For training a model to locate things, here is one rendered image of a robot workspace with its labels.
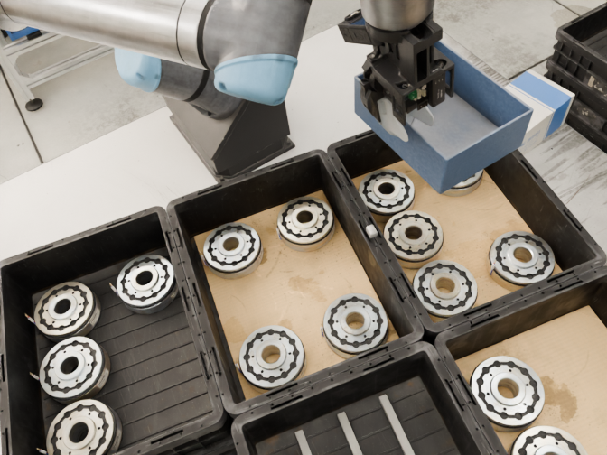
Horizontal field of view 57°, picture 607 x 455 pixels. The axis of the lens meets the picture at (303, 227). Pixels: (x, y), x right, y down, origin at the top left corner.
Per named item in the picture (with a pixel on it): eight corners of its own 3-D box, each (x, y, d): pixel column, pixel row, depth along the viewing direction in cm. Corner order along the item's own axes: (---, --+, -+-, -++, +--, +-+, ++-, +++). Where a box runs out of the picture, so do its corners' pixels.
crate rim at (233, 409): (167, 210, 98) (163, 202, 96) (323, 154, 102) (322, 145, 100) (230, 423, 76) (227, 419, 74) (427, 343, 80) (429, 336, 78)
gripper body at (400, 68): (402, 132, 65) (396, 52, 55) (361, 90, 69) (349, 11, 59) (455, 99, 66) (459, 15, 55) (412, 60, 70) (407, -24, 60)
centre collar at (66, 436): (60, 427, 83) (58, 425, 82) (91, 410, 84) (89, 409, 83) (68, 457, 80) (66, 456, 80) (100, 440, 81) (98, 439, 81)
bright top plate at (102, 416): (41, 421, 84) (39, 420, 84) (104, 388, 86) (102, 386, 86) (56, 484, 79) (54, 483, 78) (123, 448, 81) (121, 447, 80)
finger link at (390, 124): (400, 167, 73) (397, 120, 66) (375, 140, 77) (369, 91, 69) (419, 155, 74) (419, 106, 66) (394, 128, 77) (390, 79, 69)
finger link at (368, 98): (369, 128, 71) (364, 78, 64) (363, 121, 72) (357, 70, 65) (400, 110, 72) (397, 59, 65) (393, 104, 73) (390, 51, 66)
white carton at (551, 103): (520, 97, 133) (529, 69, 126) (563, 124, 127) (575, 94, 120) (463, 141, 127) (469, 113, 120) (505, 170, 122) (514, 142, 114)
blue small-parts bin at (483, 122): (353, 112, 85) (353, 76, 79) (430, 72, 89) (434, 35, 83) (439, 195, 75) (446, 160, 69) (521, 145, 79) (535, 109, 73)
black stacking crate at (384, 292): (183, 239, 106) (165, 204, 97) (326, 188, 110) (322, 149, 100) (245, 439, 84) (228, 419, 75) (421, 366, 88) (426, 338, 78)
